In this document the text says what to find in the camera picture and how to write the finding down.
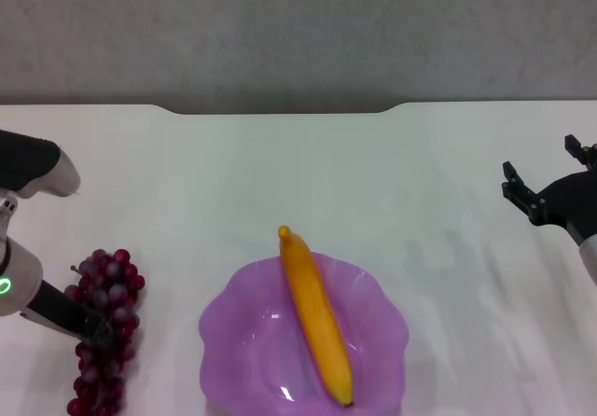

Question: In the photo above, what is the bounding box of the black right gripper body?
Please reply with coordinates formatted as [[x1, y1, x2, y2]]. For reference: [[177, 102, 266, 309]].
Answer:
[[528, 170, 597, 245]]

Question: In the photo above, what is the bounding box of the dark red grape bunch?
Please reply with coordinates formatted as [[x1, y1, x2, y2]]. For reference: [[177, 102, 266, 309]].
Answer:
[[63, 248, 146, 416]]

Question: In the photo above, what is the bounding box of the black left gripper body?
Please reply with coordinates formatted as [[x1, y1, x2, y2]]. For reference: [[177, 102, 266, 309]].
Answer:
[[26, 279, 94, 342]]

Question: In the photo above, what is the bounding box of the yellow banana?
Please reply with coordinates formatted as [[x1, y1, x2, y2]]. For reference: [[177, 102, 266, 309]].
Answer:
[[277, 225, 355, 408]]

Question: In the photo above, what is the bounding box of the purple wavy plastic plate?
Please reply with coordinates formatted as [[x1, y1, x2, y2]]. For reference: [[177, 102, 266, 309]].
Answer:
[[198, 250, 411, 416]]

